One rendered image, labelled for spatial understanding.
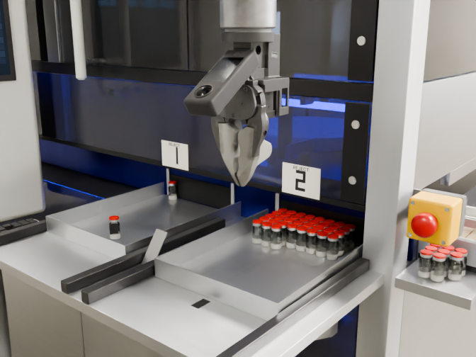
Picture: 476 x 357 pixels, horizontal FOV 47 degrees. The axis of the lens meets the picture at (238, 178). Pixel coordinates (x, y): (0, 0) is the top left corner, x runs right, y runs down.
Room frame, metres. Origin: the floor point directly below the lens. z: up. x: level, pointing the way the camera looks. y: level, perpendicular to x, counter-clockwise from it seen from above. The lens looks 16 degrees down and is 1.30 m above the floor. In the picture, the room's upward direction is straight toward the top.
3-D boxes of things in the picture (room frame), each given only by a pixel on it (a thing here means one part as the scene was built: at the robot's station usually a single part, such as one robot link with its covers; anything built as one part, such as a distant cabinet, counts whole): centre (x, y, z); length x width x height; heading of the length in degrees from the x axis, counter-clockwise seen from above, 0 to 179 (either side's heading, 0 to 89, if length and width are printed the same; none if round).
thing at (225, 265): (0.93, -0.06, 0.90); 0.34 x 0.26 x 0.04; 142
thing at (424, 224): (0.83, -0.30, 0.99); 0.04 x 0.04 x 0.04; 51
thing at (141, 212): (1.14, 0.20, 0.90); 0.34 x 0.26 x 0.04; 141
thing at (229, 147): (0.77, 0.00, 1.13); 0.06 x 0.03 x 0.09; 141
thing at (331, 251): (1.00, -0.12, 0.90); 0.18 x 0.02 x 0.05; 52
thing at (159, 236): (0.89, 0.19, 0.91); 0.14 x 0.03 x 0.06; 140
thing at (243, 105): (0.76, -0.02, 1.24); 0.09 x 0.08 x 0.12; 141
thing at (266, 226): (1.02, -0.06, 0.90); 0.02 x 0.02 x 0.05
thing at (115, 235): (1.05, 0.25, 0.90); 0.02 x 0.02 x 0.04
